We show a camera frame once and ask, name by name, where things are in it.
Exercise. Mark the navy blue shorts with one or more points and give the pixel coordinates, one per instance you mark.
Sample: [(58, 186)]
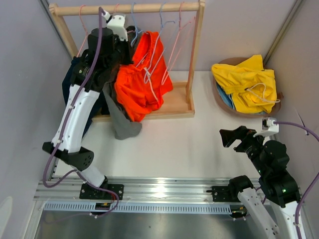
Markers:
[(100, 103)]

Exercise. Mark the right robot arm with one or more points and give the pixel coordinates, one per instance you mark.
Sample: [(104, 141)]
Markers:
[(270, 159)]

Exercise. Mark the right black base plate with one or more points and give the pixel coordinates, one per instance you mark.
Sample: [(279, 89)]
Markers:
[(222, 194)]

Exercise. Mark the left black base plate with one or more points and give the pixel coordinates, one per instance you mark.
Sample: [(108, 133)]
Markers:
[(90, 193)]

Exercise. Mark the aluminium mounting rail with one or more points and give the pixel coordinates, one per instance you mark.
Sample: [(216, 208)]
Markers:
[(140, 190)]

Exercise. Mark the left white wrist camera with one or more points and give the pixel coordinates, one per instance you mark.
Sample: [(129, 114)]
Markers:
[(117, 24)]

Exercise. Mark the grey shorts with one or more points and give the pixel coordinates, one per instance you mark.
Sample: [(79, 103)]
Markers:
[(123, 126)]

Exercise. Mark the yellow shorts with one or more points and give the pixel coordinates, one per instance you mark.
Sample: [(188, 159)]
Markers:
[(252, 88)]

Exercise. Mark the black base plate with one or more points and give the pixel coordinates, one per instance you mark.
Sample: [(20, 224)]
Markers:
[(222, 194), (90, 193)]

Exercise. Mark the light blue shorts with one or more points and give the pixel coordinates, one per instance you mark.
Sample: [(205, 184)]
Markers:
[(227, 99)]

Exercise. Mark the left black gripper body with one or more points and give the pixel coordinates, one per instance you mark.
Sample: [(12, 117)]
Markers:
[(122, 47)]

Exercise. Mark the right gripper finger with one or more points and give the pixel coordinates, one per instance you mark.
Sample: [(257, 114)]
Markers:
[(245, 135), (228, 136)]

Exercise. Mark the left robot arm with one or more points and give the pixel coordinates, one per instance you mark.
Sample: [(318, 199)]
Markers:
[(108, 48)]

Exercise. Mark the orange shorts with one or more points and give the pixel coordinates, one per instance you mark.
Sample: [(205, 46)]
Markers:
[(140, 86)]

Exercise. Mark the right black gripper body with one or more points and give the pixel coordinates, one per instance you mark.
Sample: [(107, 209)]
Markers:
[(252, 146)]

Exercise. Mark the slotted grey cable duct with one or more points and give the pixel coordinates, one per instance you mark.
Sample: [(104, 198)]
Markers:
[(139, 208)]

